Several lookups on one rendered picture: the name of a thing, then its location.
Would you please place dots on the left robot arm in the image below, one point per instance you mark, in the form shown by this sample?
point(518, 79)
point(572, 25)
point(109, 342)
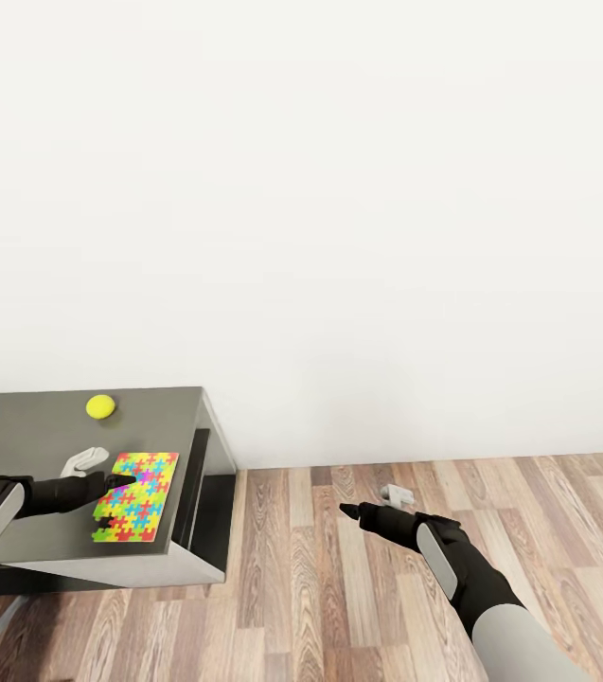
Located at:
point(21, 496)

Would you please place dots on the jigsaw puzzle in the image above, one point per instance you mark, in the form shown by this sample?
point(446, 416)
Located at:
point(137, 508)

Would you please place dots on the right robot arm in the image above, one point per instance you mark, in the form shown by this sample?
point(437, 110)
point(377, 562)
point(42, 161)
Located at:
point(511, 643)

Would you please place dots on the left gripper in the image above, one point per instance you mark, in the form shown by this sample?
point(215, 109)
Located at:
point(75, 492)

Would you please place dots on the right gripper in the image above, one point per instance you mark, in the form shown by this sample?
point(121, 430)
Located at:
point(375, 518)

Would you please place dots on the tennis ball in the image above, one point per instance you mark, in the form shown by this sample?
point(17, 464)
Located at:
point(100, 407)

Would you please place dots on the desk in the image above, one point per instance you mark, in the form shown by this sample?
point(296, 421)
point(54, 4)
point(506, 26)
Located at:
point(51, 553)

